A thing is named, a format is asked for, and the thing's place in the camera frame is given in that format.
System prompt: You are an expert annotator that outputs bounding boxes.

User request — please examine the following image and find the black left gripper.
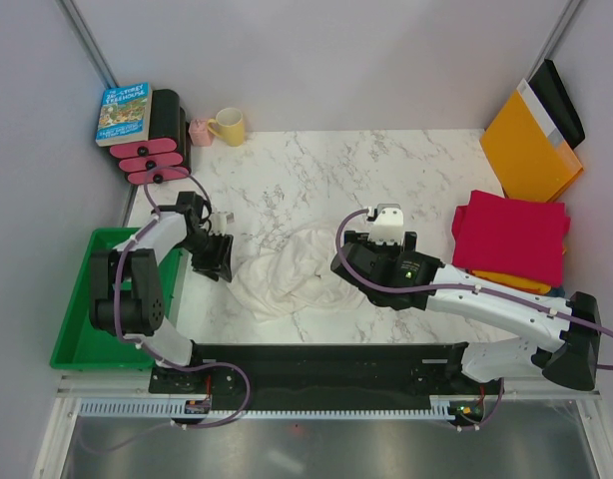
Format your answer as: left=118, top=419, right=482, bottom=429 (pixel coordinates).
left=178, top=231, right=234, bottom=282

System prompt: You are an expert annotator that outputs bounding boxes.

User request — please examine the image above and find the white t shirt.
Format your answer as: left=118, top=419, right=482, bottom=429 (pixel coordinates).
left=229, top=221, right=365, bottom=321

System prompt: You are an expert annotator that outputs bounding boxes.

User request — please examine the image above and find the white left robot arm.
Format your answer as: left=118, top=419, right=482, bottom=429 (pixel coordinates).
left=89, top=192, right=234, bottom=392

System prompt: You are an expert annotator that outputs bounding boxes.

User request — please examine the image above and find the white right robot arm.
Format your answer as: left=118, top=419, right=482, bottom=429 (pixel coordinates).
left=330, top=231, right=600, bottom=393

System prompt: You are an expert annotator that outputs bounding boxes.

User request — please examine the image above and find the black pink drawer organizer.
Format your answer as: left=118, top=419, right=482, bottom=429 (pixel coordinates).
left=109, top=89, right=192, bottom=186

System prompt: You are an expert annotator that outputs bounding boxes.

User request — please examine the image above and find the small pink container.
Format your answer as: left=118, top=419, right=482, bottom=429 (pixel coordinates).
left=188, top=119, right=213, bottom=147

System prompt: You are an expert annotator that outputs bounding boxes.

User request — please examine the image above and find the yellow mug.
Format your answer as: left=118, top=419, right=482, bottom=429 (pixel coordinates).
left=207, top=107, right=246, bottom=147

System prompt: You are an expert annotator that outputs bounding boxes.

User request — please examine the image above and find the orange folded t shirt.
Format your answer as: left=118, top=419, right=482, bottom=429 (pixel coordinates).
left=464, top=246, right=566, bottom=294

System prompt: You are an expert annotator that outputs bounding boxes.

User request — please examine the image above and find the green plastic tray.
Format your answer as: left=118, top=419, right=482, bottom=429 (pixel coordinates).
left=50, top=228, right=183, bottom=370

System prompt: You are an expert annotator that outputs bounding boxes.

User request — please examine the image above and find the red folded t shirt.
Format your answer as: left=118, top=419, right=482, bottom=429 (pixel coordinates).
left=451, top=191, right=570, bottom=287

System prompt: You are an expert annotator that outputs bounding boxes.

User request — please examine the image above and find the blue treehouse book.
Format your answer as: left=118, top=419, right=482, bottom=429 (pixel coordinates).
left=95, top=82, right=153, bottom=148

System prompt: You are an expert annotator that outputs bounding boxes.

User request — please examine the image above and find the blue folded t shirt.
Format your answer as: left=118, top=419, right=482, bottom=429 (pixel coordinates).
left=546, top=286, right=566, bottom=297

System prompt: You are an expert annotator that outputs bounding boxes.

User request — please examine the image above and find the black folder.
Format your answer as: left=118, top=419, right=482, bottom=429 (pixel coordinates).
left=528, top=59, right=585, bottom=150

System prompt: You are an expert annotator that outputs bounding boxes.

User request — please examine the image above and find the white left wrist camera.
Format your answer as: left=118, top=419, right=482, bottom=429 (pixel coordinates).
left=208, top=212, right=235, bottom=236

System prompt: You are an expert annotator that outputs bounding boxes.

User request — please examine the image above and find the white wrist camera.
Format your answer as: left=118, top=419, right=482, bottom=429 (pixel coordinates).
left=367, top=204, right=404, bottom=246
left=208, top=212, right=235, bottom=236

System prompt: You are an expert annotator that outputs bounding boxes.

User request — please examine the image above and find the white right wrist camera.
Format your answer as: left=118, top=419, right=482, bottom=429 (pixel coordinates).
left=367, top=204, right=404, bottom=246

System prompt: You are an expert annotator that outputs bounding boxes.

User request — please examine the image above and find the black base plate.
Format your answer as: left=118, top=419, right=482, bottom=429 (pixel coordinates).
left=149, top=343, right=500, bottom=409

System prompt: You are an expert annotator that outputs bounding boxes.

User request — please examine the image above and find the white cable duct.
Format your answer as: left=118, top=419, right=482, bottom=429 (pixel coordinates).
left=78, top=398, right=483, bottom=420

